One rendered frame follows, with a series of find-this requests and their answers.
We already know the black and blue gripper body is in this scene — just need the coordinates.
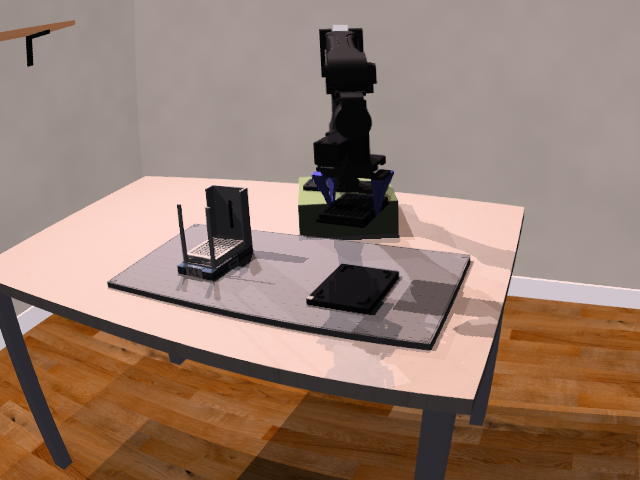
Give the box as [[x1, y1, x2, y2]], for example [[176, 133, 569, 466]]
[[343, 154, 391, 180]]

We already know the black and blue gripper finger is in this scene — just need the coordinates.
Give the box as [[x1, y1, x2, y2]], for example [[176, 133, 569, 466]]
[[311, 171, 336, 206], [371, 170, 394, 216]]

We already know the white well plate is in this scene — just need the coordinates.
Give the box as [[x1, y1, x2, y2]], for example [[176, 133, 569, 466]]
[[187, 234, 244, 266]]

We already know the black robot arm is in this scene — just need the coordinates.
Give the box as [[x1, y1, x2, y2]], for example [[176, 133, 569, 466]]
[[313, 28, 377, 194]]

